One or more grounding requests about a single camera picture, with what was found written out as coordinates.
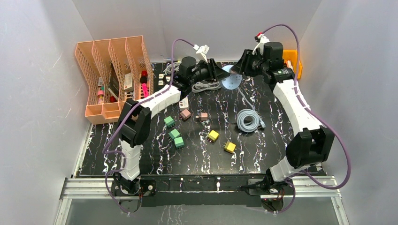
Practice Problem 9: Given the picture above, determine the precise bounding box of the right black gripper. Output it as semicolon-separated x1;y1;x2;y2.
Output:
231;48;269;77

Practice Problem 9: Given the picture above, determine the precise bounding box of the round blue socket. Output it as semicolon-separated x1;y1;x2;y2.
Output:
220;65;242;90

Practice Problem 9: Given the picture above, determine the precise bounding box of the grey cable bundle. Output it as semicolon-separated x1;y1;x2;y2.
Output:
191;80;222;94

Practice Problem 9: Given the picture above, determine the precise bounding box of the pink plug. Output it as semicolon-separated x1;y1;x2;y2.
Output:
195;112;208;122

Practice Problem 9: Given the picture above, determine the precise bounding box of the pink plug adapter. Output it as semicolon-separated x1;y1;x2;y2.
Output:
179;109;192;120

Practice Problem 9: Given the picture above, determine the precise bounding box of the light blue cable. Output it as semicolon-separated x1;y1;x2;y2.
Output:
236;88;267;134

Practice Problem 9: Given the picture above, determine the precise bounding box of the yellow plug adapter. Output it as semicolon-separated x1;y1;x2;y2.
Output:
207;130;219;142

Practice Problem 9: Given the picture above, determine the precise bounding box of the green plug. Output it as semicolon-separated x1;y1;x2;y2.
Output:
164;116;176;128

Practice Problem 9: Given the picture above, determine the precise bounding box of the yellow plug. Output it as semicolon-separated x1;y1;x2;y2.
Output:
223;141;236;154

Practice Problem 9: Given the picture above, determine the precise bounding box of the green plug adapter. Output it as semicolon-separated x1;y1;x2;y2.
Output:
174;137;185;149
168;129;181;140

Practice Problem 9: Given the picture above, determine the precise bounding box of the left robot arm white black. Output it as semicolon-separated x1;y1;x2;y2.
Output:
114;57;230;195

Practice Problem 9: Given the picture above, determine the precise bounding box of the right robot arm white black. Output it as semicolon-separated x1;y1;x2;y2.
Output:
231;42;335;194

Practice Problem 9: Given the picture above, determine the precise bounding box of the orange storage bin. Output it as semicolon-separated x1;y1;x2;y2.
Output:
283;50;303;80

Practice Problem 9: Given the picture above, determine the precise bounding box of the magenta item in tray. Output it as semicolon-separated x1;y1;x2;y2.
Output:
141;82;149;98

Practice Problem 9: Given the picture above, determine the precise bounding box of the pink file rack organizer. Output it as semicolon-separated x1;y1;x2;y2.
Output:
75;36;154;125

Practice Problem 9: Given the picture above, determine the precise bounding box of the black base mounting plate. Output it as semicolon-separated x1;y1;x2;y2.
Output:
108;173;293;212

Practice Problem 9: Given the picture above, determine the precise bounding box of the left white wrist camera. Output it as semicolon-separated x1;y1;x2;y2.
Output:
193;45;209;63

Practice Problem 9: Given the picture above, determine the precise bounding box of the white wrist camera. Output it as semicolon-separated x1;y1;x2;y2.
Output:
193;45;209;63
253;32;270;55

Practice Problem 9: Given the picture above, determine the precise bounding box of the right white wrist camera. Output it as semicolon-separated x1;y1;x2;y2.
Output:
253;32;270;55

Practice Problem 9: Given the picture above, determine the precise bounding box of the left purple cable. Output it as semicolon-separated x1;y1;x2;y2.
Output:
102;38;197;215

